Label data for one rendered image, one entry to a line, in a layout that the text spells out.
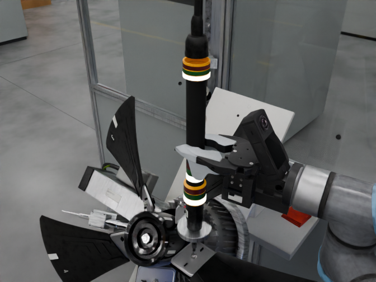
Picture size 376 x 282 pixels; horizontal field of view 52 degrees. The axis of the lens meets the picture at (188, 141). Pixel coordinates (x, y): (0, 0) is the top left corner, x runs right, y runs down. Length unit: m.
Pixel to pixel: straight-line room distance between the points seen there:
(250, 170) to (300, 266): 1.20
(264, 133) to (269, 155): 0.04
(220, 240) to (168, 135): 0.96
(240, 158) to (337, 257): 0.21
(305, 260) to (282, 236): 0.37
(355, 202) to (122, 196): 0.70
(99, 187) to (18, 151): 2.47
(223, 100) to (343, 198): 0.64
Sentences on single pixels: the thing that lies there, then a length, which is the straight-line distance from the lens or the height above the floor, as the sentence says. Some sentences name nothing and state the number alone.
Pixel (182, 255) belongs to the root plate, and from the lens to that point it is 0.87.
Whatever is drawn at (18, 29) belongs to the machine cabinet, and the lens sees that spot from 6.58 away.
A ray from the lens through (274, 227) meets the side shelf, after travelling 1.43.
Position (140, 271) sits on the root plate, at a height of 1.14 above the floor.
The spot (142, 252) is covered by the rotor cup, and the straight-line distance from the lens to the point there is 0.86.
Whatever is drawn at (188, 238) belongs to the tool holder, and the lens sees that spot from 0.78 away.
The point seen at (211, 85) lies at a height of 1.34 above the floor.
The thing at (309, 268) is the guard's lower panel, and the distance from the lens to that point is 1.77.
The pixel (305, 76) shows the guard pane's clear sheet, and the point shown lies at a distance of 1.34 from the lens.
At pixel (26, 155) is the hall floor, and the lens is 3.54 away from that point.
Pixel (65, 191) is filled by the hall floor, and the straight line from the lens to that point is 3.03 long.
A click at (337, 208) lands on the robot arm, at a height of 1.47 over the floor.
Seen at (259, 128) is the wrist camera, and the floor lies 1.55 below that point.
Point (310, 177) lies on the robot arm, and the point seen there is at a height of 1.49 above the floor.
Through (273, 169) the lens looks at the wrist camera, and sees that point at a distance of 0.61.
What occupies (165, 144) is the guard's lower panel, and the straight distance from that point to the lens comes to 1.88.
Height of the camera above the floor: 1.84
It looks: 32 degrees down
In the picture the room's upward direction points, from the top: straight up
